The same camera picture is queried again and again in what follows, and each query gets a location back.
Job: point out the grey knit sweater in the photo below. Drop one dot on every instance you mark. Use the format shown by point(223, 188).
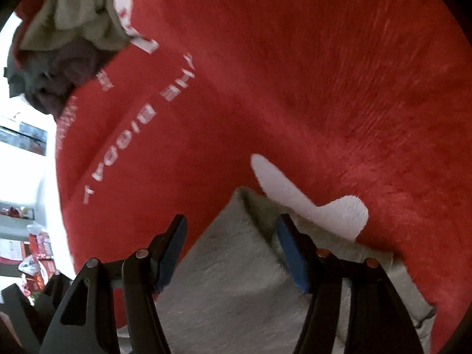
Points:
point(232, 292)

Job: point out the dark teal garment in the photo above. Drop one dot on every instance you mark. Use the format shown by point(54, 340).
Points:
point(15, 77)

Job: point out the dark brown garment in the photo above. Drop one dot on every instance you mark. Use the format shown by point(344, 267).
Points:
point(50, 77)

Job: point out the olive green garment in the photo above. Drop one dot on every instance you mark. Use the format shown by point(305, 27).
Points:
point(61, 21)

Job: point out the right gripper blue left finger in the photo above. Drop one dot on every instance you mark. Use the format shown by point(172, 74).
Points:
point(145, 274)

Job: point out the red wedding blanket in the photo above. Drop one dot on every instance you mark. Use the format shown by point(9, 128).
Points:
point(356, 114)

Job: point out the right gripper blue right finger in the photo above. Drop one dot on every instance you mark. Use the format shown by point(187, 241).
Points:
point(314, 272)

